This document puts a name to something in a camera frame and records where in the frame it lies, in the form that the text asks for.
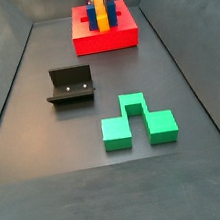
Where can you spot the black angle bracket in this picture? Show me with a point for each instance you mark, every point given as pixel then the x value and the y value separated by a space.
pixel 71 84

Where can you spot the blue post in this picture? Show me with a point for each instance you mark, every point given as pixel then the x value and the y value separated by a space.
pixel 111 13
pixel 91 15

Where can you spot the yellow long block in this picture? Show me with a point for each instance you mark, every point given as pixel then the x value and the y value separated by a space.
pixel 101 14

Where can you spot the right blue post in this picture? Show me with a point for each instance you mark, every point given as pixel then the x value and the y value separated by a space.
pixel 111 13

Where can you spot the left blue post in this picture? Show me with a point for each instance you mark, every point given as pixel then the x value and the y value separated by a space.
pixel 91 15

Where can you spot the green stepped block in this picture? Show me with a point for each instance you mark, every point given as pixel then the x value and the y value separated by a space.
pixel 161 126

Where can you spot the red board base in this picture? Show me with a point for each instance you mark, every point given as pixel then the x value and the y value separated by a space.
pixel 87 42

